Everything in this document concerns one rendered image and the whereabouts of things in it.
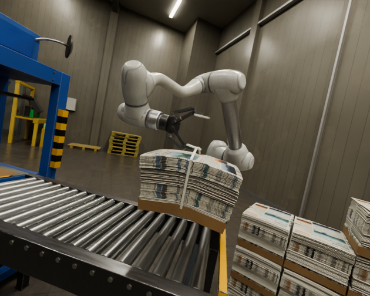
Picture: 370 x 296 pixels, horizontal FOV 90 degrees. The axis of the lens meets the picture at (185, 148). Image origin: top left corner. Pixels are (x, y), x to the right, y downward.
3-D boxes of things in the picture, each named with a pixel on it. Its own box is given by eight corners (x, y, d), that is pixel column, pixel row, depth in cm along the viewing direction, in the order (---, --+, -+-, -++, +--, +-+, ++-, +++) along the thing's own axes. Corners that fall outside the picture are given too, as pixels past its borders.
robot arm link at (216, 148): (210, 163, 171) (215, 140, 169) (228, 168, 159) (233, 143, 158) (200, 163, 158) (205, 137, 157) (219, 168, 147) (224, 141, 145)
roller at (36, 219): (97, 202, 116) (98, 194, 116) (14, 239, 70) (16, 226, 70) (90, 199, 117) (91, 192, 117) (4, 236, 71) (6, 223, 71)
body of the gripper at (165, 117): (165, 113, 90) (183, 118, 88) (161, 130, 91) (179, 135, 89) (160, 111, 82) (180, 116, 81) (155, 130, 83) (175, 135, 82)
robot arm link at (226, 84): (232, 158, 161) (257, 164, 148) (222, 170, 152) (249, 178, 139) (217, 66, 119) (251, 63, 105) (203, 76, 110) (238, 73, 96)
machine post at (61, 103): (43, 262, 155) (71, 76, 146) (32, 269, 147) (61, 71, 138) (34, 259, 157) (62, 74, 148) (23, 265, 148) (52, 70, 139)
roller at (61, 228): (115, 207, 114) (117, 199, 113) (43, 250, 68) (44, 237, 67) (108, 205, 115) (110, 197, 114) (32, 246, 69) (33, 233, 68)
